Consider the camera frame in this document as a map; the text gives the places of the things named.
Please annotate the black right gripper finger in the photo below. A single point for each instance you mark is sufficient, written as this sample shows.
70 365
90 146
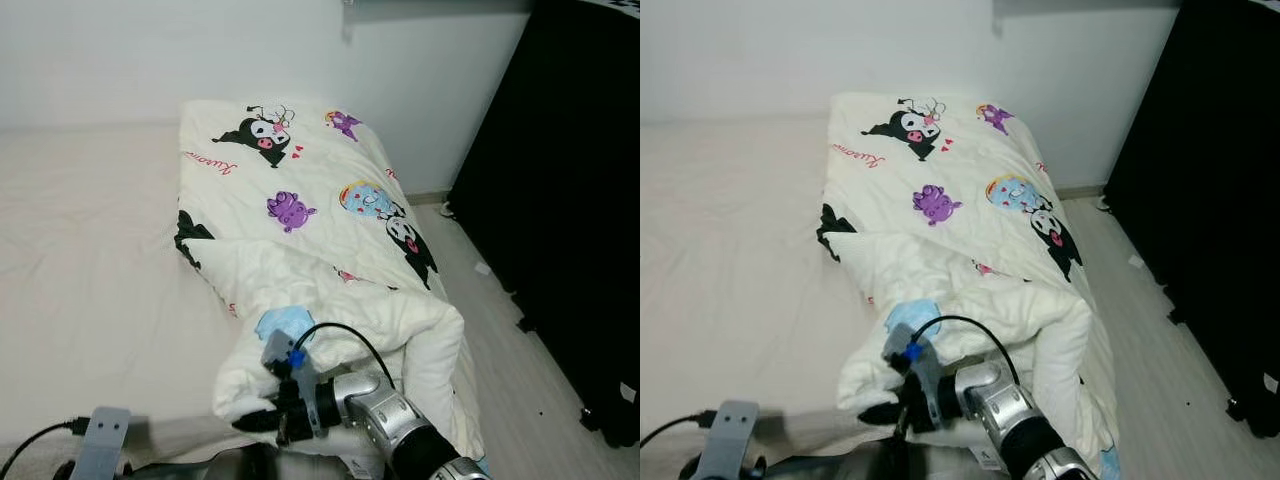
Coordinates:
255 420
880 412

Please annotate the cream cartoon print quilt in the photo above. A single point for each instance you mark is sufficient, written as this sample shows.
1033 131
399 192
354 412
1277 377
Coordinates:
320 180
960 175

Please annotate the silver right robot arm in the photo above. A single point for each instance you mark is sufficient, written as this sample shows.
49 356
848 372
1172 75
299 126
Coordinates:
400 425
1010 415

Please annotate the bed mattress with cream sheet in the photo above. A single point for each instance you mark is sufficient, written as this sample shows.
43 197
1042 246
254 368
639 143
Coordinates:
90 270
730 270

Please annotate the black cabinet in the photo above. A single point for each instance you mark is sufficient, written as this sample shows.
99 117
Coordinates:
560 180
1210 170

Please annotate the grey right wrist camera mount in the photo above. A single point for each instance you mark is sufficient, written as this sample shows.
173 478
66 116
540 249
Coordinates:
322 405
930 390

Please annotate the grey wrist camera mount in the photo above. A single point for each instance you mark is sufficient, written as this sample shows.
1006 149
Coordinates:
322 405
930 390
728 435
100 440

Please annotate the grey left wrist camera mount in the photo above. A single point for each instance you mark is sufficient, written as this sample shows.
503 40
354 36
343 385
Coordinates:
728 435
100 440

